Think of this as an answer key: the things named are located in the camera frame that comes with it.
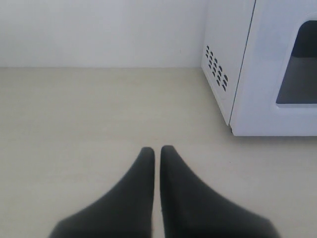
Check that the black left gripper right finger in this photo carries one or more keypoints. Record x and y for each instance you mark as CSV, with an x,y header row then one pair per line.
x,y
191,209

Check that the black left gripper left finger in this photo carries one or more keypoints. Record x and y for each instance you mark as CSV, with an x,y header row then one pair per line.
x,y
123,212

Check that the white microwave door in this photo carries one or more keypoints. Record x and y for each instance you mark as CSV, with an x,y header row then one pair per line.
x,y
273,31

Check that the white Midea microwave oven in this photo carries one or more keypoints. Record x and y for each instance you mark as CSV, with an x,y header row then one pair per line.
x,y
227,29

